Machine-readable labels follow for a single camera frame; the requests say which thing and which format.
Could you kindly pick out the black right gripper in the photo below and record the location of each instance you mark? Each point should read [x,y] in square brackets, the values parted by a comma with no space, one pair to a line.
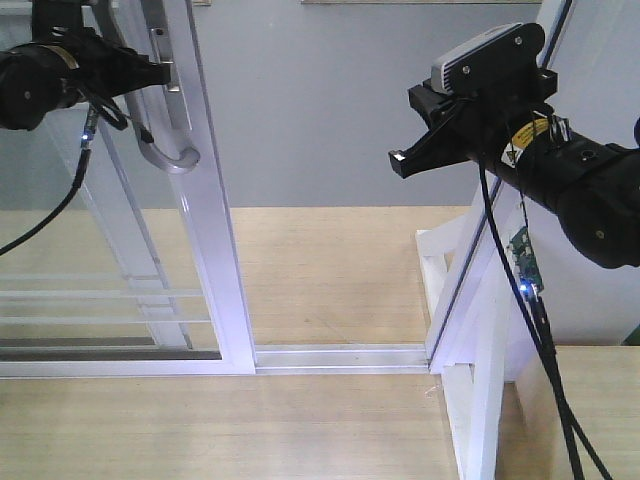
[473,126]

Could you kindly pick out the silver door floor track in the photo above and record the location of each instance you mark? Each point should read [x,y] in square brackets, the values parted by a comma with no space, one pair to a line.
[336,359]

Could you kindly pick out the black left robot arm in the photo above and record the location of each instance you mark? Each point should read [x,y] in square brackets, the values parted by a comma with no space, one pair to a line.
[34,80]

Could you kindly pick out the white framed glass sliding door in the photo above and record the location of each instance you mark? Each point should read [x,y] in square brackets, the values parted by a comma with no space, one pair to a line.
[110,266]

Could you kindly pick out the silver door handle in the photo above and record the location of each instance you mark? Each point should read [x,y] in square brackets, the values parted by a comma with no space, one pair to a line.
[164,31]

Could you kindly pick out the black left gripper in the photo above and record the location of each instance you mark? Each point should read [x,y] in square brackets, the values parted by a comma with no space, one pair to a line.
[104,66]

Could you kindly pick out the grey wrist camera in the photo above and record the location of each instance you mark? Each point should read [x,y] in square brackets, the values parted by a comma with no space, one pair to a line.
[487,58]

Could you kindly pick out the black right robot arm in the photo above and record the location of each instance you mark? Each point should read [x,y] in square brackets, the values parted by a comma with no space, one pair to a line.
[592,188]

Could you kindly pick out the green object at right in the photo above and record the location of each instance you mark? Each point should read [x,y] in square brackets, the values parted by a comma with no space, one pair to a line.
[633,339]

